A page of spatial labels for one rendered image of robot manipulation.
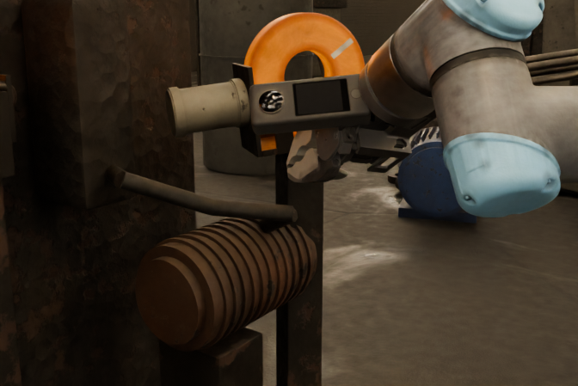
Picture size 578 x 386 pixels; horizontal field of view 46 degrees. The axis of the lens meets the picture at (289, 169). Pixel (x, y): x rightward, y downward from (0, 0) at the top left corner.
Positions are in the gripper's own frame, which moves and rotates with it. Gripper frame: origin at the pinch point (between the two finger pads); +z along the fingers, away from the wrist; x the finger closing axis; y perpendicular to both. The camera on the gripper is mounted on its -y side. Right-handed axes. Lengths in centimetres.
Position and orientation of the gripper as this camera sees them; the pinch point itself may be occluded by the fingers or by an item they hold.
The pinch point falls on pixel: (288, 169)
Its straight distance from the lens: 78.4
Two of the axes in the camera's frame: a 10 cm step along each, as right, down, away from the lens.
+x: -0.9, -9.1, 4.0
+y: 9.0, 0.9, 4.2
